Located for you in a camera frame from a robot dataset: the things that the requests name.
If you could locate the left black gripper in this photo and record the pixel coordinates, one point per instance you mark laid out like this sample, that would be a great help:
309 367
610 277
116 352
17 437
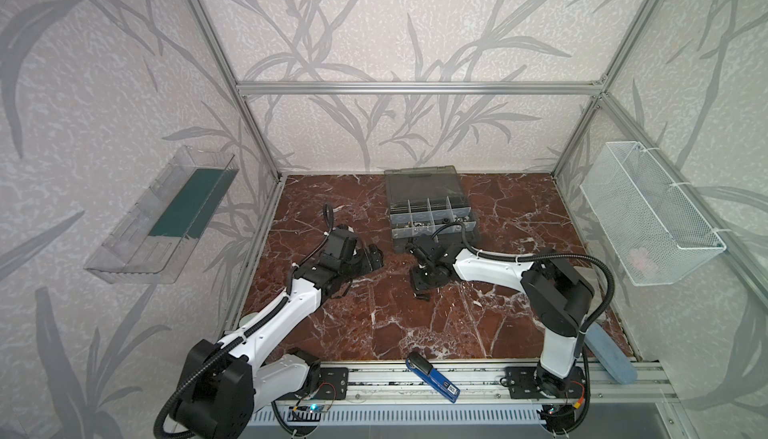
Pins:
366 257

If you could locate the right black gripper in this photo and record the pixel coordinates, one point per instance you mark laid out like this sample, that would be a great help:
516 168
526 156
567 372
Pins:
428 274

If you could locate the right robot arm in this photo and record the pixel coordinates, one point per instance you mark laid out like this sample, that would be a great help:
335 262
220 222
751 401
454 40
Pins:
557 293

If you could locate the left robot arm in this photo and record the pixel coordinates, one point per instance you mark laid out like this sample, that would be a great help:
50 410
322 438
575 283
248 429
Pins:
223 383

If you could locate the grey compartment organizer box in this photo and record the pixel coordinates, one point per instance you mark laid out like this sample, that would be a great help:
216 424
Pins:
428 200

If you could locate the blue black utility knife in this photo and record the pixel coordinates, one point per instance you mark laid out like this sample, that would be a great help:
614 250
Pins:
431 376

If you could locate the pink object in basket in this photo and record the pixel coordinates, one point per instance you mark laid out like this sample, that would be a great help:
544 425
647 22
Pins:
641 260

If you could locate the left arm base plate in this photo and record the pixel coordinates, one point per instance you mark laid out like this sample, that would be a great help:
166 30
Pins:
325 383

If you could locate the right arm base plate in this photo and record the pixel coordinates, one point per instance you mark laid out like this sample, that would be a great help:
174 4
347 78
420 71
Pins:
533 382

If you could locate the aluminium front rail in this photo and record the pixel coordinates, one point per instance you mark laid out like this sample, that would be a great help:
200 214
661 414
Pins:
392 383

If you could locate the white wire mesh basket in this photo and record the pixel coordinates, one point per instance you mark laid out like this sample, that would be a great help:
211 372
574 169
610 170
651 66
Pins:
638 204

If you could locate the clear acrylic wall shelf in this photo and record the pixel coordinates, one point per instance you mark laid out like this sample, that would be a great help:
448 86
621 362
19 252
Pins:
158 235

